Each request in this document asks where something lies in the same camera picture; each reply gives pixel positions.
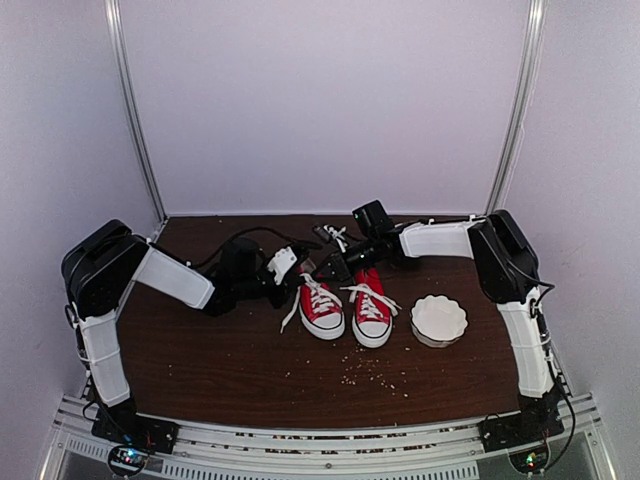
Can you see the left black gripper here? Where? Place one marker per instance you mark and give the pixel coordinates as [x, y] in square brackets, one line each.
[289, 285]

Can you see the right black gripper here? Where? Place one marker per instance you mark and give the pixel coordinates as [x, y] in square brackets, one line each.
[341, 268]

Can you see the red canvas sneaker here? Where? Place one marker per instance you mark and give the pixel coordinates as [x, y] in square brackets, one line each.
[319, 309]
[373, 311]

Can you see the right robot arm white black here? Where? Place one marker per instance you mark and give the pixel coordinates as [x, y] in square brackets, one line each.
[507, 269]

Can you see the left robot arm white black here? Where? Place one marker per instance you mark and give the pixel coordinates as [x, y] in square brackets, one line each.
[100, 269]

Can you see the white scalloped ceramic bowl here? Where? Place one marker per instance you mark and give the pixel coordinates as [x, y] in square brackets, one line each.
[438, 321]

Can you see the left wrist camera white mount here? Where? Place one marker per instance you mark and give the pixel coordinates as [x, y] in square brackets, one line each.
[290, 260]

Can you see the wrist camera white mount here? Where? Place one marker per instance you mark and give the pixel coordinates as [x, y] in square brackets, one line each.
[330, 234]
[290, 260]

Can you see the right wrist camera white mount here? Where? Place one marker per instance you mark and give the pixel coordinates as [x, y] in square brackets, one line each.
[330, 234]

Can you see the right aluminium corner post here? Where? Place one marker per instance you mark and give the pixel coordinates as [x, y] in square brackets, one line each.
[530, 55]

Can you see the aluminium corner post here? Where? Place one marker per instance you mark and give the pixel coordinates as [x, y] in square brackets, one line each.
[530, 55]
[117, 37]

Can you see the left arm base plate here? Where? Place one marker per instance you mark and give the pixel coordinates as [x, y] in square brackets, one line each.
[154, 435]

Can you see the aluminium front rail frame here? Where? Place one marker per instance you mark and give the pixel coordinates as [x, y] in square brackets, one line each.
[444, 450]

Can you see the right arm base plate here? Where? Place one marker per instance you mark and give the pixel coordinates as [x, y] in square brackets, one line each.
[506, 432]

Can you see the left aluminium corner post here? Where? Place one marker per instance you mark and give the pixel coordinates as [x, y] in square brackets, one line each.
[117, 37]

